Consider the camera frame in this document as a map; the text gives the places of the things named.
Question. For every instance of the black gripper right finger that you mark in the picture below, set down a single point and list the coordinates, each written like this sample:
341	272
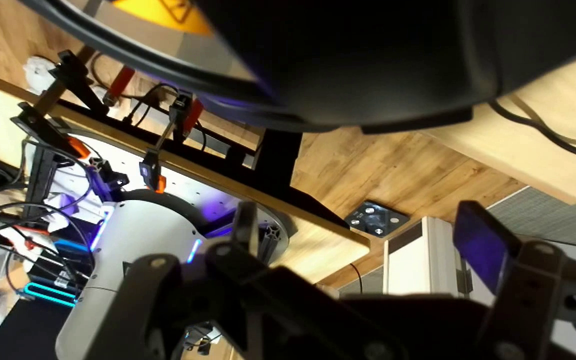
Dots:
528	281

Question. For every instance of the black clamp orange grip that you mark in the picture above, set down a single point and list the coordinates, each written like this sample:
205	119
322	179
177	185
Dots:
55	133
150	172

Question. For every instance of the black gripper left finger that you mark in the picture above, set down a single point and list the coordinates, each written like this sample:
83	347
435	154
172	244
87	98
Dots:
169	301

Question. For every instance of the white box appliance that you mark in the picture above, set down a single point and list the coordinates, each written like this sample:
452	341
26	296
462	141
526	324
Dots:
421	260

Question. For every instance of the grey fabric box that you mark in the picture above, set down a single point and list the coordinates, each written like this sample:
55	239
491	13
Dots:
554	216

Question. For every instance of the black square floor plate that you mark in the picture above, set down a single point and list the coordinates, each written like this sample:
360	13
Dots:
377	220

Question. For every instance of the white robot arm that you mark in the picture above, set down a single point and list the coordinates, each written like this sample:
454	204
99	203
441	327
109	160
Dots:
141	232

